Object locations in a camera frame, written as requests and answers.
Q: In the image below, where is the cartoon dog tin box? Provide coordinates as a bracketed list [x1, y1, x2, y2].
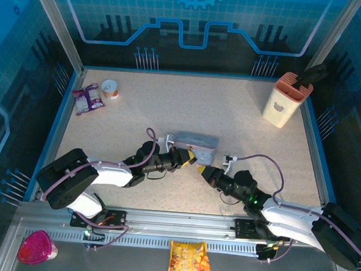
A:
[170, 129, 220, 169]

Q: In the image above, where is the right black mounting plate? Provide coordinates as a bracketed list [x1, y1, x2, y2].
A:
[234, 218, 259, 241]

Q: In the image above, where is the black mounting plate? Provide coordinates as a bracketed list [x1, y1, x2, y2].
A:
[234, 218, 259, 241]
[70, 207, 128, 231]

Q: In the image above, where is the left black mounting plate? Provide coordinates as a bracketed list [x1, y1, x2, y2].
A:
[70, 207, 128, 231]

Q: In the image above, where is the white orange small can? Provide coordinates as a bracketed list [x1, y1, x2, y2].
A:
[100, 79, 121, 101]

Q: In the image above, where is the yellow chips bag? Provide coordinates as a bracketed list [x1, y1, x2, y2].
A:
[166, 239, 214, 271]

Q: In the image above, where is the cream knife block orange top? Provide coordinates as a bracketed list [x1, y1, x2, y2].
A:
[260, 69, 315, 131]

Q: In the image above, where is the purple snack packet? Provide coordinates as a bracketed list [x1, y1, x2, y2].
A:
[70, 81, 107, 118]

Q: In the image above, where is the pink glitter container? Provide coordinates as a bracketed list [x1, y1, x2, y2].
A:
[16, 228, 60, 267]

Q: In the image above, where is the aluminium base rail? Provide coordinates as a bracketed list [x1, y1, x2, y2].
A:
[17, 200, 338, 247]

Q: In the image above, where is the slotted grey cable duct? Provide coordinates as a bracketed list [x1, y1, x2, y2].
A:
[21, 227, 262, 257]

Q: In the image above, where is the black knife handle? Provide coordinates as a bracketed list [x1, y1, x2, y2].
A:
[297, 61, 329, 90]

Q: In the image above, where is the left aluminium frame post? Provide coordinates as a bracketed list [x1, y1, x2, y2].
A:
[21, 0, 91, 75]

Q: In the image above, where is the aluminium frame post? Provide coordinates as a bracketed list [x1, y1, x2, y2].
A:
[307, 0, 361, 74]
[21, 0, 91, 75]

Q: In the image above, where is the right aluminium frame post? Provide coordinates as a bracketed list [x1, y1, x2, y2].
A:
[307, 0, 361, 74]

